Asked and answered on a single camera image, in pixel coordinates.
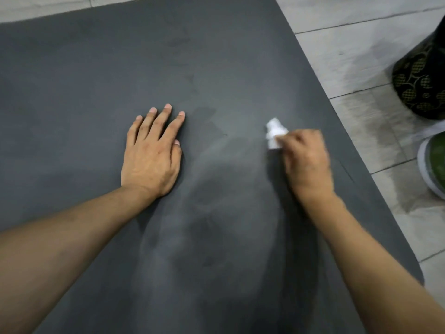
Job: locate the person's left forearm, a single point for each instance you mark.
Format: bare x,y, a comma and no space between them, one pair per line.
62,253

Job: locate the dark grey yoga mat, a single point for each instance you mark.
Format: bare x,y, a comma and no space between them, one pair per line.
87,66

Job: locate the person's right hand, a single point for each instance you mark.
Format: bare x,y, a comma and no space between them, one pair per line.
307,166

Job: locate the person's left hand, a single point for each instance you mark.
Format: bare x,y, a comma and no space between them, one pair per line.
151,159

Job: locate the person's right forearm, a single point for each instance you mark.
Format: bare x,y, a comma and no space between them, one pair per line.
375,267

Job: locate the black patterned trash bin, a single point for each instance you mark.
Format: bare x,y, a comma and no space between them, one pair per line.
422,79

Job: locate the white wipe tub green spout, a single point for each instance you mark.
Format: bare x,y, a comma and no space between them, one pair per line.
434,166

